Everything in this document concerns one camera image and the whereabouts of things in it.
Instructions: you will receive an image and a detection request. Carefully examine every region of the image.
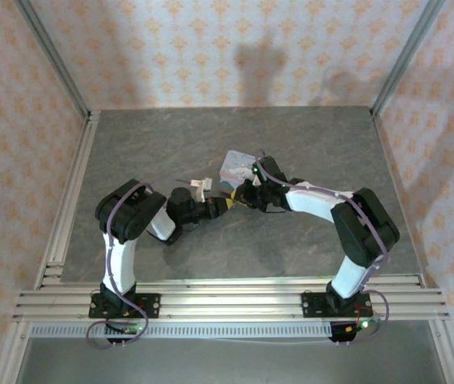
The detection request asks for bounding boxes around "aluminium crossbeam rail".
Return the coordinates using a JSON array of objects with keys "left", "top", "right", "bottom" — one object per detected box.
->
[{"left": 11, "top": 274, "right": 451, "bottom": 323}]

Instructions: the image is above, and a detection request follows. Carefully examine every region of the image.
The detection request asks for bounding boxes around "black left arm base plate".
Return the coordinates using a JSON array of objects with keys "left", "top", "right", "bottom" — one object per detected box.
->
[{"left": 88, "top": 293, "right": 161, "bottom": 320}]

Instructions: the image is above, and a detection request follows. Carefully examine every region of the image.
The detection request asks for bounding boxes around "aluminium side rail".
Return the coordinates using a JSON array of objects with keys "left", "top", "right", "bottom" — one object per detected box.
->
[{"left": 33, "top": 110, "right": 102, "bottom": 287}]

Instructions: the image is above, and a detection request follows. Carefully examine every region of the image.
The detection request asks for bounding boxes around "slotted grey cable duct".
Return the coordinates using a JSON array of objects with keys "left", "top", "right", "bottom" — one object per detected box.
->
[{"left": 30, "top": 322, "right": 332, "bottom": 338}]

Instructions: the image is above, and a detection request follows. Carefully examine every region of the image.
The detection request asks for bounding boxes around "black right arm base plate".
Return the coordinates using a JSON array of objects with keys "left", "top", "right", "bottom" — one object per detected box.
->
[{"left": 301, "top": 292, "right": 372, "bottom": 319}]

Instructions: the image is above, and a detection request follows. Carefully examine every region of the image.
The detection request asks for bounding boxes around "aluminium corner post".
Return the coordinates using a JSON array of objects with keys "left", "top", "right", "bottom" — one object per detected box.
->
[
  {"left": 13, "top": 0, "right": 92, "bottom": 121},
  {"left": 370, "top": 0, "right": 448, "bottom": 117}
]

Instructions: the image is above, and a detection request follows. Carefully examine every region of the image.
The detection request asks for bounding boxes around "aluminium frame leg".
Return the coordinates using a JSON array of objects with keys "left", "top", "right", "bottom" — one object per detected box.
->
[
  {"left": 0, "top": 322, "right": 32, "bottom": 384},
  {"left": 429, "top": 319, "right": 454, "bottom": 384}
]

